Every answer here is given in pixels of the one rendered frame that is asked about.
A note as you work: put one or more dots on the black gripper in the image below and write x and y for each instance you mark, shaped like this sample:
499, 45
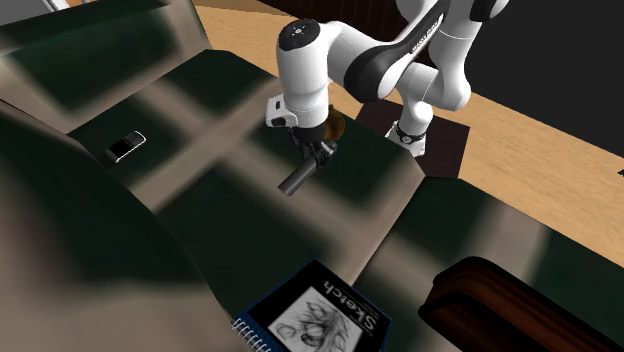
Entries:
308, 134

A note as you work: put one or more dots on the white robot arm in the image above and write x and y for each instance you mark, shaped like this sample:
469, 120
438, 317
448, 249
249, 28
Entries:
302, 73

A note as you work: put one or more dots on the dark robot stand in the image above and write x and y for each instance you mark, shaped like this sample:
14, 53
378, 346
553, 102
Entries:
444, 146

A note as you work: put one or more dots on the blue spiral sketch book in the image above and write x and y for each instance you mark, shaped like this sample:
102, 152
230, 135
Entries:
312, 317

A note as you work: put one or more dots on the black and silver mobile phone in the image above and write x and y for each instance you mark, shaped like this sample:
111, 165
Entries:
126, 146

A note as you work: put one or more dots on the dark brown wooden furniture piece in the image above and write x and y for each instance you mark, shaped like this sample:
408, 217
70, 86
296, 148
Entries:
502, 312

